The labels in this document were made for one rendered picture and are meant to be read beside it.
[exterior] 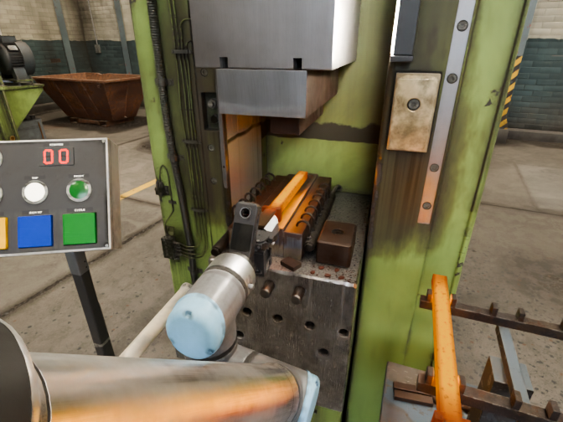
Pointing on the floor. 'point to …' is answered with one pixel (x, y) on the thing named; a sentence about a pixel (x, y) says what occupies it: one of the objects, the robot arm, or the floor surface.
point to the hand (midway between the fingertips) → (269, 215)
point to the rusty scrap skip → (95, 96)
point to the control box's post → (89, 301)
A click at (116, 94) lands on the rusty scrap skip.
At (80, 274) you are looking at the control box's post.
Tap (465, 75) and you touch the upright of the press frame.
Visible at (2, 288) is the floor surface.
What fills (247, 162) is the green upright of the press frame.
